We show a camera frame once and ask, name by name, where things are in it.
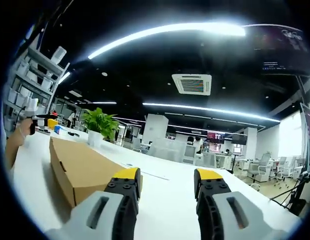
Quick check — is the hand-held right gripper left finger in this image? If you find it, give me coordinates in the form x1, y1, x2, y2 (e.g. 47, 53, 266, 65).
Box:
45, 167, 143, 240

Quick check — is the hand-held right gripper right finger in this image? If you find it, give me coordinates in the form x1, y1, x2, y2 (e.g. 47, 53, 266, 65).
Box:
193, 168, 293, 240

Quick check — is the brown cardboard shoe box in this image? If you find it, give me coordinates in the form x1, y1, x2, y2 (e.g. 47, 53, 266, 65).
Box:
49, 136, 143, 209

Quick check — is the yellow box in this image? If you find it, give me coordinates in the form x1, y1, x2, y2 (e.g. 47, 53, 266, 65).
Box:
47, 118, 59, 131

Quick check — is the blue and white box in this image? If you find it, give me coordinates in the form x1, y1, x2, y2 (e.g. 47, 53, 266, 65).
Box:
54, 125, 71, 136

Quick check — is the person's left hand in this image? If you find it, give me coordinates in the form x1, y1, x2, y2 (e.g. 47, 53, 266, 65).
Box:
17, 119, 33, 141

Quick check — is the grey storage shelf rack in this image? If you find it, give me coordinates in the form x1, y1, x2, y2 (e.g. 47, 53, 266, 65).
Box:
4, 45, 71, 132

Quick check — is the short ceiling light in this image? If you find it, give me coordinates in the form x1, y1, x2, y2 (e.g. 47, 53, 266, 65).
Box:
58, 71, 71, 85

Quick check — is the white plant pot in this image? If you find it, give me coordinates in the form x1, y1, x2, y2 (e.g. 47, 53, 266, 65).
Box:
87, 129, 105, 148

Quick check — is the green potted plant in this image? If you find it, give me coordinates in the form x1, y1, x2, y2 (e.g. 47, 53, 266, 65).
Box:
80, 107, 121, 141

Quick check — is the white office chair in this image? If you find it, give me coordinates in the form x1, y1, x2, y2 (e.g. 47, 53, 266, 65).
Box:
247, 152, 273, 185
181, 144, 197, 166

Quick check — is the black monitor stand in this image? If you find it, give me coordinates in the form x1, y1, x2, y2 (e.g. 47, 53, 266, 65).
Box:
269, 171, 310, 216

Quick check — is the long straight ceiling light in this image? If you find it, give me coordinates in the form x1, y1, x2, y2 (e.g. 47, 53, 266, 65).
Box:
142, 101, 281, 123

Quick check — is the monitor on black stand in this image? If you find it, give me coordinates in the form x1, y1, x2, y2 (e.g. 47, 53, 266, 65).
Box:
299, 101, 310, 174

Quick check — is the ceiling air conditioner vent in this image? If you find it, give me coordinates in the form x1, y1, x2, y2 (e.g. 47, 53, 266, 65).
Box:
171, 73, 213, 97

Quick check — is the long curved ceiling light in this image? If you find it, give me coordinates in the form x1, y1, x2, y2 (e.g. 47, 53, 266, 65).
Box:
88, 22, 246, 61

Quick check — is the large dark overhead screen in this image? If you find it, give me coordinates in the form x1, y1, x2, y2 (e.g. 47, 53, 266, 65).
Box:
243, 23, 310, 76

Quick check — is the dark wall screen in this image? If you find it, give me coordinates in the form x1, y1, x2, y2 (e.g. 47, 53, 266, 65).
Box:
230, 133, 248, 145

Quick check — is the red wall screen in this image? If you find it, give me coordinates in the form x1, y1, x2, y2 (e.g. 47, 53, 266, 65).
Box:
206, 131, 225, 144

